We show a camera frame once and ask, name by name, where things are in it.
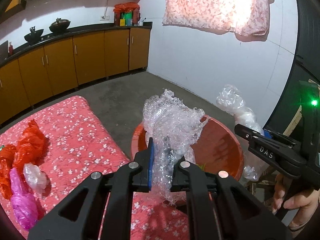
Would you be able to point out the red plastic bag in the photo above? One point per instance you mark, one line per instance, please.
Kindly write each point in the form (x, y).
(31, 147)

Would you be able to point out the red bag with boxes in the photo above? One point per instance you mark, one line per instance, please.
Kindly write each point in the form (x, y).
(126, 14)

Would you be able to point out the black wok left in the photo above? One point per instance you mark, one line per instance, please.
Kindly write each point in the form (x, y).
(34, 36)

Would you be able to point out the clear bubble wrap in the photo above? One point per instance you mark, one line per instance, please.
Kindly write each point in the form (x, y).
(174, 128)

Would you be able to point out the dark cutting board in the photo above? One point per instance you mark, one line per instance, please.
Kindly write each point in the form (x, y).
(4, 49)

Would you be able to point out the white plastic bag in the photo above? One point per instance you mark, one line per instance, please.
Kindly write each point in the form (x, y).
(231, 102)

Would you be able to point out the person right hand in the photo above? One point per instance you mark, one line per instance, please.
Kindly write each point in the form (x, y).
(306, 202)

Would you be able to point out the orange plastic bag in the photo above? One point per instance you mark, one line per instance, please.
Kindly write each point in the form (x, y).
(7, 159)

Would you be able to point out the black wok right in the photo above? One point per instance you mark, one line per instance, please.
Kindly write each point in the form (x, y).
(60, 25)

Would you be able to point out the small red bottle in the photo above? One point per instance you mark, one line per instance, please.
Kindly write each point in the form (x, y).
(10, 49)

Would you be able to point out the small clear plastic bag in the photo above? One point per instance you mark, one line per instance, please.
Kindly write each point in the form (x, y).
(35, 178)

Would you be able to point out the red plastic basket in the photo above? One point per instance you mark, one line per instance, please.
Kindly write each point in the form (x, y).
(217, 148)

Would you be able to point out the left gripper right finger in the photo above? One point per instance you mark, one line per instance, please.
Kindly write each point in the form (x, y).
(219, 207)

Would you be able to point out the pink floral hanging cloth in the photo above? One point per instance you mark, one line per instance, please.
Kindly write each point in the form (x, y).
(242, 17)

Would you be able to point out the brown lower kitchen cabinets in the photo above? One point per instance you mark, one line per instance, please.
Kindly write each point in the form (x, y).
(61, 63)

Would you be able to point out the black wok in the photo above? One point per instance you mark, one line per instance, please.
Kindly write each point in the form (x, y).
(60, 25)
(34, 36)

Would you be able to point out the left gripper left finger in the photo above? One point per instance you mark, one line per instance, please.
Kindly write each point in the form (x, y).
(101, 206)

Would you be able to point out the magenta plastic bag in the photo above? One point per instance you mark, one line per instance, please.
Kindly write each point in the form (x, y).
(23, 202)

